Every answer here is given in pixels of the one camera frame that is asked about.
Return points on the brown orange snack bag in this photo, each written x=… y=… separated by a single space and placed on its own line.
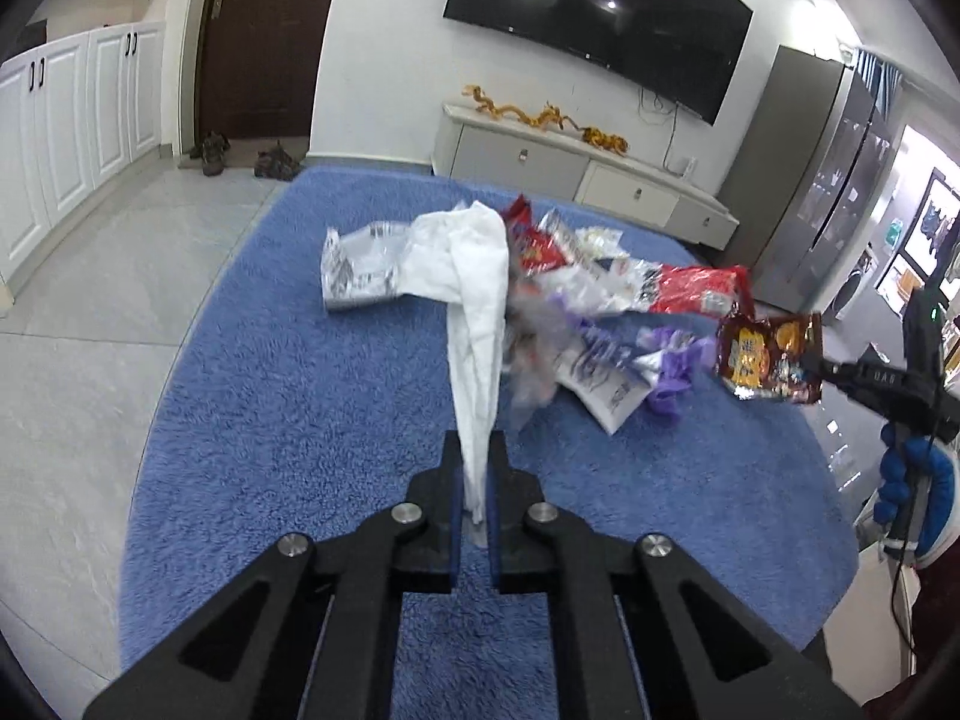
x=761 y=359

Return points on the grey steel refrigerator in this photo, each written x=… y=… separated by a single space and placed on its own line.
x=799 y=185

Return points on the right brown shoe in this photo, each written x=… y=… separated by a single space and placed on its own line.
x=276 y=164

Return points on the golden dragon ornament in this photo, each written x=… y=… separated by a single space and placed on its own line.
x=548 y=116

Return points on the white tv cabinet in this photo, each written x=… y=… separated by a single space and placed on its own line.
x=473 y=147

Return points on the white tissue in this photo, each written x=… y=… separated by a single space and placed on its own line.
x=460 y=257

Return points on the purple crumpled wrapper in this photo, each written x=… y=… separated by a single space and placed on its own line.
x=679 y=354

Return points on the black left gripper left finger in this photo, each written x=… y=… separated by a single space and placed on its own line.
x=310 y=628

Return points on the dark brown entrance door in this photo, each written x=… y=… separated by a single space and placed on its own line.
x=258 y=64

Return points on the silver foil wrapper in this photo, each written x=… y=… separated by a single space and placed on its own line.
x=362 y=267

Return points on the red snack bag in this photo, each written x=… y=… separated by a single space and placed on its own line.
x=534 y=250

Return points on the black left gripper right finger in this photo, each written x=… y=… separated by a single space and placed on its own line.
x=638 y=628

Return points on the white router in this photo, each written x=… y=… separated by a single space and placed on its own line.
x=687 y=166

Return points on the black wall television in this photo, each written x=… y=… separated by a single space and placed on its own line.
x=685 y=51

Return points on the white yellow snack bag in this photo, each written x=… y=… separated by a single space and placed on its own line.
x=582 y=244

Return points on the long red snack packet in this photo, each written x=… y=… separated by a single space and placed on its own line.
x=658 y=288

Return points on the left brown shoe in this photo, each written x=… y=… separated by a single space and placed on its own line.
x=210 y=153

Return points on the white lower cupboards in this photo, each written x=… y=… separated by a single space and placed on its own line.
x=75 y=113

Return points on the brown shoe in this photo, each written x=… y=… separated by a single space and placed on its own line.
x=276 y=164
x=210 y=153

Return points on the white blue snack bag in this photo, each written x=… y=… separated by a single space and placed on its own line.
x=612 y=378

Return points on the washing machine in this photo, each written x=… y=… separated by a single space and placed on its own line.
x=855 y=281

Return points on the golden lion ornament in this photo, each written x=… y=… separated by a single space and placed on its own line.
x=607 y=141

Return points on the blue fluffy rug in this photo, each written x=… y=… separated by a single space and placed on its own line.
x=284 y=417

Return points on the clear plastic wrapper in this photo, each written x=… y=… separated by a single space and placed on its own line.
x=537 y=330

